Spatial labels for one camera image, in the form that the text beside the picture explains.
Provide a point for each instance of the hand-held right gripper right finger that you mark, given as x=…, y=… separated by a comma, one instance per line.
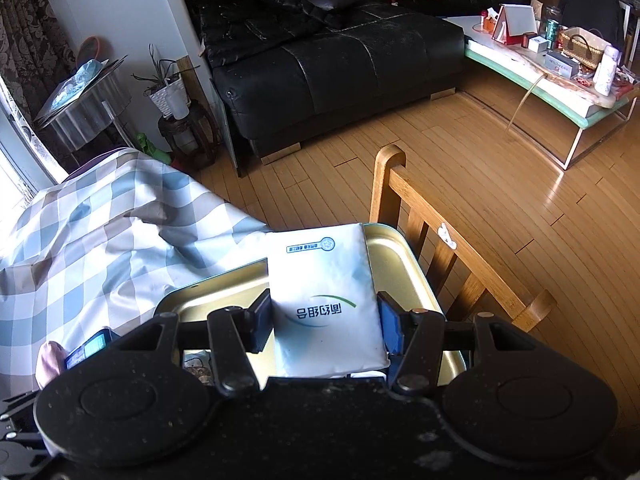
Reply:
x=392, y=330

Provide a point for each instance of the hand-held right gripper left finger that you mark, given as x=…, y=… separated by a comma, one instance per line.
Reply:
x=260, y=320

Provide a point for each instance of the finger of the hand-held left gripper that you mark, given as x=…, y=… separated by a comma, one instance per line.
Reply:
x=17, y=430

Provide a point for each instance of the gold tin tray teal rim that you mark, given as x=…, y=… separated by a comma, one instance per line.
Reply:
x=220, y=295

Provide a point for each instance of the white soft packet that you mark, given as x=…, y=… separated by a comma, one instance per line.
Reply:
x=320, y=280

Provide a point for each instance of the blue tissue pack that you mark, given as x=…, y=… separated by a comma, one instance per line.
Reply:
x=87, y=350

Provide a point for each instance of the wooden chair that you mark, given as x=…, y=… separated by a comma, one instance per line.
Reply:
x=450, y=255

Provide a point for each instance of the checkered blanket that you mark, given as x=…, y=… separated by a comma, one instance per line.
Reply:
x=100, y=240

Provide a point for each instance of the leaning glass panel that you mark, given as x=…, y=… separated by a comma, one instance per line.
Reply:
x=225, y=125

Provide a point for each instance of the dark wooden plant stand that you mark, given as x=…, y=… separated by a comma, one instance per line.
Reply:
x=187, y=135

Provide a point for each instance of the green plastic item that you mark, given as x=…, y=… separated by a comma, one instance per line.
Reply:
x=147, y=146

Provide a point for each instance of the white plastic cup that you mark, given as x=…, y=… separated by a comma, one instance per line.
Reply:
x=178, y=105

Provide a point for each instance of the potted plant white pot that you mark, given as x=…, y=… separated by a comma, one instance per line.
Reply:
x=165, y=92

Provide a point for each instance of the black leather sofa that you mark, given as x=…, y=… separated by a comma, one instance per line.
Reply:
x=350, y=70

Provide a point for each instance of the round corrugated metal side table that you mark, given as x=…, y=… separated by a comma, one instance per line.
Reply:
x=80, y=110

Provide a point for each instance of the window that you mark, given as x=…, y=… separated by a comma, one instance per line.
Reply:
x=20, y=150

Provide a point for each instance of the coffee table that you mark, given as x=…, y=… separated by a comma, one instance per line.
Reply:
x=530, y=80

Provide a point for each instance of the light blue plastic bag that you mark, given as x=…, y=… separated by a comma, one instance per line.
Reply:
x=90, y=71

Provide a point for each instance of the black leather cushion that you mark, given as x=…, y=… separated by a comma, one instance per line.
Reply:
x=280, y=15

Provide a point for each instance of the flat white box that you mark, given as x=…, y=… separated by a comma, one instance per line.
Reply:
x=562, y=65

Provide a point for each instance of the small white box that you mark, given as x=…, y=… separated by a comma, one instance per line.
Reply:
x=536, y=43

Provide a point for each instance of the orange rimmed round object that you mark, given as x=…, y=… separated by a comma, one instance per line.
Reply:
x=92, y=46

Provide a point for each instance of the white red house-shaped box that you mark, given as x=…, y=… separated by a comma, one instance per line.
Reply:
x=517, y=20

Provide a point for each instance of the white bottle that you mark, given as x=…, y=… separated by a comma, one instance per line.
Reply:
x=605, y=70

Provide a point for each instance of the wicker basket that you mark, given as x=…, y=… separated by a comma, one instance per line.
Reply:
x=580, y=50

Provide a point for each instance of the green can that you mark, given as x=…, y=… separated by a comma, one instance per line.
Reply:
x=551, y=31

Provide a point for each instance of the glass jar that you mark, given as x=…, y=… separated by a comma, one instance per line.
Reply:
x=552, y=12

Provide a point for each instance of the patterned curtain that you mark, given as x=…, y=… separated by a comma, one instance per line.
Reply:
x=30, y=25

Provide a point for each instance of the black chair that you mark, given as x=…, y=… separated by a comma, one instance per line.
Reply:
x=590, y=0

